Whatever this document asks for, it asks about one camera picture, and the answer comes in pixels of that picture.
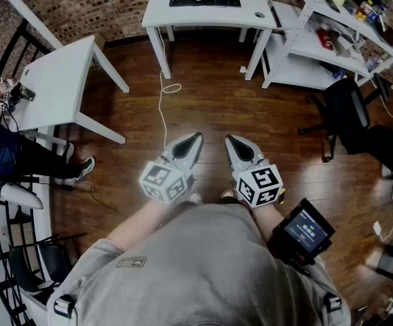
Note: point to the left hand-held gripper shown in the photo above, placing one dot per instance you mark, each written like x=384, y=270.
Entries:
x=162, y=182

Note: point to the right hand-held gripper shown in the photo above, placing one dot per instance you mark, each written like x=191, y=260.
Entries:
x=259, y=185

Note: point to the black keyboard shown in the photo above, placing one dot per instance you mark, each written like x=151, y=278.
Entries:
x=223, y=1

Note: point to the person's right forearm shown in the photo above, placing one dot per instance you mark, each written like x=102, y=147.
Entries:
x=265, y=222

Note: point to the person's left forearm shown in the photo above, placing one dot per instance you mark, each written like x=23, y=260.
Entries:
x=138, y=222

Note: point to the person's shoe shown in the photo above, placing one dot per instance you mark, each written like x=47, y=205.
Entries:
x=196, y=198
x=227, y=194
x=69, y=152
x=87, y=168

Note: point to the white power plug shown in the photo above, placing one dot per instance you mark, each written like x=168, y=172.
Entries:
x=243, y=69

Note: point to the black wrist screen device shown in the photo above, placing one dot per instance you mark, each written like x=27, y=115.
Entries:
x=304, y=231

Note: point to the black office chair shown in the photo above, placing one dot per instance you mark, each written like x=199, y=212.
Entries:
x=345, y=107

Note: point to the person's grey shirt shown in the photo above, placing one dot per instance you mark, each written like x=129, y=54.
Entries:
x=199, y=267

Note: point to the white metal shelving rack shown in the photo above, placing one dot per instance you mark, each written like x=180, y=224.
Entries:
x=301, y=42

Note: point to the red packet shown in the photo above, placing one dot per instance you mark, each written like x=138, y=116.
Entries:
x=325, y=39

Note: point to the white side desk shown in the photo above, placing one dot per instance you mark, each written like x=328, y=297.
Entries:
x=60, y=80

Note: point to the black drink can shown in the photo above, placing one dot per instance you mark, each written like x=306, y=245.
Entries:
x=27, y=93

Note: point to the black folding chair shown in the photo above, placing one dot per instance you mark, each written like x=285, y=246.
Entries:
x=40, y=263

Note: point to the black metal railing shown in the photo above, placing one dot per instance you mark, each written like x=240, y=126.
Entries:
x=13, y=42

